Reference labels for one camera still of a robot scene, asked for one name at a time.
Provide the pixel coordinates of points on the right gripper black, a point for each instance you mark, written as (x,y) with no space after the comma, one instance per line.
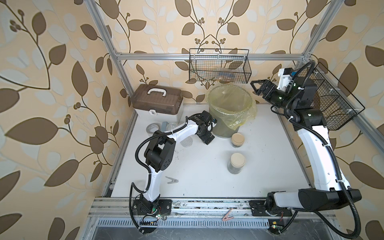
(273,89)

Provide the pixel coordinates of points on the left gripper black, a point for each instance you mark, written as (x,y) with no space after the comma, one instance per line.
(204,138)

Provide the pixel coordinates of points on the patterned white jar lid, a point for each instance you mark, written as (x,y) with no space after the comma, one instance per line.
(187,142)

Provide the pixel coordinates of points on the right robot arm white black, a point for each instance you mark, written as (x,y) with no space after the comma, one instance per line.
(294,94)

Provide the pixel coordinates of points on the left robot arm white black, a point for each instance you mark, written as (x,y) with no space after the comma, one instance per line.
(155,154)

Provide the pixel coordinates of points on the mesh trash bin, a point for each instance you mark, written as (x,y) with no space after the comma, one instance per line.
(228,126)

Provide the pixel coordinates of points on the yellow trash bag liner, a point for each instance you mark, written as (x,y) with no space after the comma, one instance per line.
(232,105)

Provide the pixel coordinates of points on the jar with beige lid back-right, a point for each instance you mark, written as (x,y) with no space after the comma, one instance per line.
(237,140)

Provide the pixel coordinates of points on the jar with beige lid front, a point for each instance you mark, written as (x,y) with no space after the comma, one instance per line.
(236,163)

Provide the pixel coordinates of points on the tape roll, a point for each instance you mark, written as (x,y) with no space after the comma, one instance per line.
(152,128)

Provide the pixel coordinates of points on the grey clip on table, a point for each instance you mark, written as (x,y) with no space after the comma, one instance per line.
(172,180)

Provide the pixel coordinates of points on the brown lidded storage box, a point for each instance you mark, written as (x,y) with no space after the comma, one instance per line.
(158,104)

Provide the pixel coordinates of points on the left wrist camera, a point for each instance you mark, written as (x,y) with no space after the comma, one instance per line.
(213,122)

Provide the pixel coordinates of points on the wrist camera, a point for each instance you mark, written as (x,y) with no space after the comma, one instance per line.
(213,122)
(286,79)

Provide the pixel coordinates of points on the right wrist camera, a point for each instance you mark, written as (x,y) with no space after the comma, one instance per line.
(286,79)

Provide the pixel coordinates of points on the back wire basket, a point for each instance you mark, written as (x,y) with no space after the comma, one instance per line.
(217,65)

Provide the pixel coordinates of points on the wire basket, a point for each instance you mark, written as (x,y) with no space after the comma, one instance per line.
(337,104)
(217,65)

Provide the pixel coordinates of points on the right wire basket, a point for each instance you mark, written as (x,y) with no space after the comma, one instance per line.
(337,104)

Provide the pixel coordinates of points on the pink clip on rail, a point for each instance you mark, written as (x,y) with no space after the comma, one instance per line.
(227,216)

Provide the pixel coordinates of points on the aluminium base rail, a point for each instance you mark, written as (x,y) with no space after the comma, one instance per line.
(189,213)

